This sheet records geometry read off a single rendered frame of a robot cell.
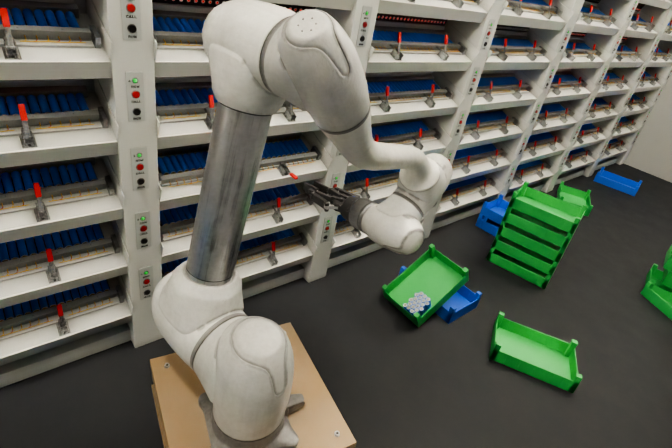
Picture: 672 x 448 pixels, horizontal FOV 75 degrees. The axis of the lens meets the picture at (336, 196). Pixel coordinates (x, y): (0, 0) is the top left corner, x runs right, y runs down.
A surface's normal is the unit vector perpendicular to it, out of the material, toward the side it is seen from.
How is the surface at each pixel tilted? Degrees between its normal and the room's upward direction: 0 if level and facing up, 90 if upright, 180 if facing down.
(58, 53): 21
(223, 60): 87
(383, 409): 0
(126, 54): 90
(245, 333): 11
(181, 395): 2
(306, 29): 40
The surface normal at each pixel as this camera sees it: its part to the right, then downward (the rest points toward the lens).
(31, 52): 0.37, -0.64
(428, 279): -0.22, -0.68
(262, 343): 0.26, -0.81
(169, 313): -0.62, 0.07
